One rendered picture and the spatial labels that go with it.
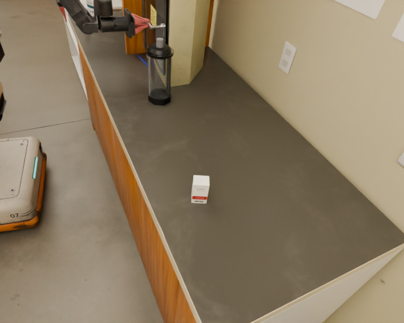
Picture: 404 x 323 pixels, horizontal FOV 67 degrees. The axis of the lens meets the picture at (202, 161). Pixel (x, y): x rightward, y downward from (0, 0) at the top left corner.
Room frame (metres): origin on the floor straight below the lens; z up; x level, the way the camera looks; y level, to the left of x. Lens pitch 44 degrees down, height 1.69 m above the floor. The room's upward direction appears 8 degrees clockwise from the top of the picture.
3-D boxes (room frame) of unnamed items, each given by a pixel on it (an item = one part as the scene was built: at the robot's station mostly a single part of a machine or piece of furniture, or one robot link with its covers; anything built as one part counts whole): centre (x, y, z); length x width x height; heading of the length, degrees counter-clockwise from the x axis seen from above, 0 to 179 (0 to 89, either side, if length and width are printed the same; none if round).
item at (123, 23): (1.26, 0.41, 1.20); 0.07 x 0.07 x 0.10; 31
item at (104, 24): (1.23, 0.46, 1.21); 0.07 x 0.06 x 0.07; 121
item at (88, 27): (1.22, 0.49, 1.24); 0.12 x 0.09 x 0.11; 111
